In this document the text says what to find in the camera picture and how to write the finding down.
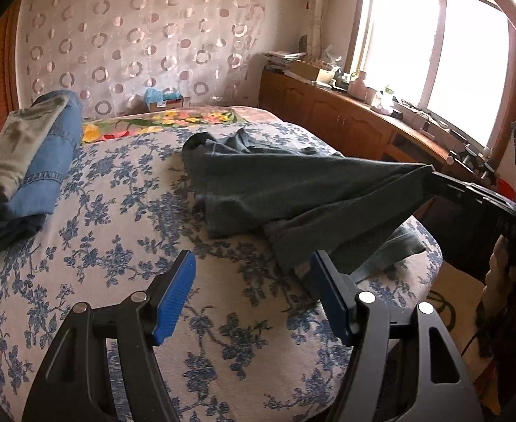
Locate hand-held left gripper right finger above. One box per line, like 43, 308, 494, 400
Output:
309, 250, 483, 422

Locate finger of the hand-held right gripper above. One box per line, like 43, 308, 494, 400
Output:
432, 184, 511, 216
432, 171, 498, 196

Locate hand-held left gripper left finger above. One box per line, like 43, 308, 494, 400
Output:
23, 250, 196, 422

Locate dark grey pants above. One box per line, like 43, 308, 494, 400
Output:
182, 127, 435, 282

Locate person's right forearm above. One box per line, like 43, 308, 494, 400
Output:
473, 288, 516, 363

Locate folded olive green pants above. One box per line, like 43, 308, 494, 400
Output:
0, 96, 70, 205

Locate person's right hand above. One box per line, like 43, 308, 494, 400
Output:
483, 235, 516, 313

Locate blue floral bedspread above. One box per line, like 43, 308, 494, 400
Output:
0, 121, 443, 422

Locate pink bottle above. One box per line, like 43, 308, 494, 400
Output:
348, 70, 370, 100

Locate window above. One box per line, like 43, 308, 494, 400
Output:
350, 0, 516, 152

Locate wooden cabinet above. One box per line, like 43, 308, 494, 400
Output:
258, 68, 503, 185

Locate colourful floral pillow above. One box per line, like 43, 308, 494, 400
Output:
81, 108, 245, 143

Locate open cardboard box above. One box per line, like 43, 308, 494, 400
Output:
290, 59, 334, 83

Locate folded blue jeans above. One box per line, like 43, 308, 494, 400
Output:
3, 90, 83, 231

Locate cardboard box with blue cloth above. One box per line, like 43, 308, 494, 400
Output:
144, 88, 191, 113

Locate stack of papers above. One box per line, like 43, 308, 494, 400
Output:
262, 50, 308, 71

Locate beige curtain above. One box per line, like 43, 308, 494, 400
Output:
304, 0, 344, 56

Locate black cable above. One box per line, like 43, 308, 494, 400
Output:
427, 289, 458, 331

